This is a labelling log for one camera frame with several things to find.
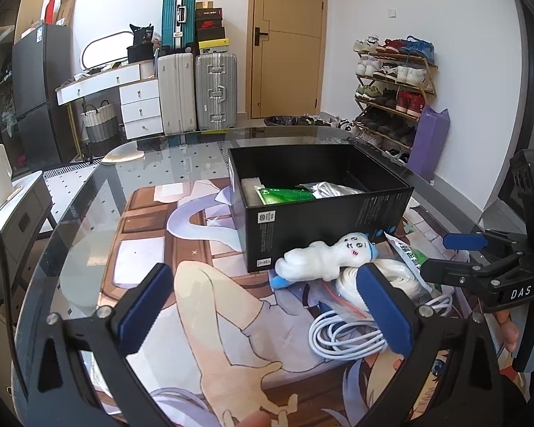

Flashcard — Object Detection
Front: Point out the bagged white rope coil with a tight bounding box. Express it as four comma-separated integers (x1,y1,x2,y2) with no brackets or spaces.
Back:
317,257,433,316

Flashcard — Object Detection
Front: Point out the white charging cable bundle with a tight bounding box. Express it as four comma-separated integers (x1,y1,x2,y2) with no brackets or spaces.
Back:
307,292,455,361

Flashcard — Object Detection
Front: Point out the white plush doll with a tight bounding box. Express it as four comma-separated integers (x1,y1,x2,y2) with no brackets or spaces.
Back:
270,232,378,290

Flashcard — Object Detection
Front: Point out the green wet wipes pack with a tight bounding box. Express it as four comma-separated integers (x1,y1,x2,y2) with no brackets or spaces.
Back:
385,234,427,278

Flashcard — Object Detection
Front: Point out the right hand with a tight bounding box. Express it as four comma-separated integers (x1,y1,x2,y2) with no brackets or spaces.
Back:
495,310,520,352

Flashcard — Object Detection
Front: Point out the left hand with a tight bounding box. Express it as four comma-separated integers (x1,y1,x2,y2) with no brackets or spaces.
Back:
236,411,271,427

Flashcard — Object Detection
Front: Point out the purple paper bag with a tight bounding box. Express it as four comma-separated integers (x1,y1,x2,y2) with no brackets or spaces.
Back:
407,105,450,181

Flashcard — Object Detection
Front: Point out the grey side cabinet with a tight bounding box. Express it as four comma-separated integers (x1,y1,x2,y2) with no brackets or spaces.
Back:
0,171,53,303

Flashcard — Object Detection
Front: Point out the silver foil bag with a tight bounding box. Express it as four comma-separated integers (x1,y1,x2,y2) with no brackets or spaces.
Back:
298,181,363,199

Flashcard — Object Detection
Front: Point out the wooden shoe rack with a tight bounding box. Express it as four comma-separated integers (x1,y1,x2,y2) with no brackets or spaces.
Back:
353,35,438,166

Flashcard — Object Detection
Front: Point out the round white stool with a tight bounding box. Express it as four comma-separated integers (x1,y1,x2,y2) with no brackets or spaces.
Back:
101,147,145,165

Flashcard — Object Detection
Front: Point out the black cardboard box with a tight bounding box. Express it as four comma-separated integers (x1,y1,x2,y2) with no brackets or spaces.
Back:
229,144,414,272

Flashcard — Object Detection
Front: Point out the green pack in box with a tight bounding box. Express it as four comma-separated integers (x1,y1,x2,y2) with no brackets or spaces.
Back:
255,186,315,205

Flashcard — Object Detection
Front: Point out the woven laundry basket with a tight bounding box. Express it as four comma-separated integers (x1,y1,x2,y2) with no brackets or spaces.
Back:
82,100,119,144

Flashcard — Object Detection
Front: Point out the white drawer desk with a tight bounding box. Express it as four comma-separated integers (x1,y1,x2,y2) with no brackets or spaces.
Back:
56,60,164,140

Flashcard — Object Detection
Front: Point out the white suitcase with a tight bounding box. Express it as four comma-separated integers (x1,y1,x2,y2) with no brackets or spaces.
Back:
158,53,197,135

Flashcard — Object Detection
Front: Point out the black refrigerator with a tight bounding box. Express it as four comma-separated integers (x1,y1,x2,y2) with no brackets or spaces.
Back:
12,24,77,172

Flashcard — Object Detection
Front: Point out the silver suitcase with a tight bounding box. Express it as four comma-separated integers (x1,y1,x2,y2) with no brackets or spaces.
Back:
195,53,237,130

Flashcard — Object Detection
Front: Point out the black handbag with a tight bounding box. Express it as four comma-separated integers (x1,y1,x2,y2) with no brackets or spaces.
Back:
127,24,154,64

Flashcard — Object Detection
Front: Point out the wooden door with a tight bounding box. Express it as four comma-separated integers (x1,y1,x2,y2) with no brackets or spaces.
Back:
246,0,327,120

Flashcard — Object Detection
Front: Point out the stack of shoe boxes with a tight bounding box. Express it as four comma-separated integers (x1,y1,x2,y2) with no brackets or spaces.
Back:
195,0,229,54

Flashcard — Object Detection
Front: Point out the teal suitcase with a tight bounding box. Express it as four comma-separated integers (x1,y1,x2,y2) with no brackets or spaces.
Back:
161,0,197,51

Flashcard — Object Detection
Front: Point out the oval black frame mirror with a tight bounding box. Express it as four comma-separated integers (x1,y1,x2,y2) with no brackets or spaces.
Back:
81,30,134,70

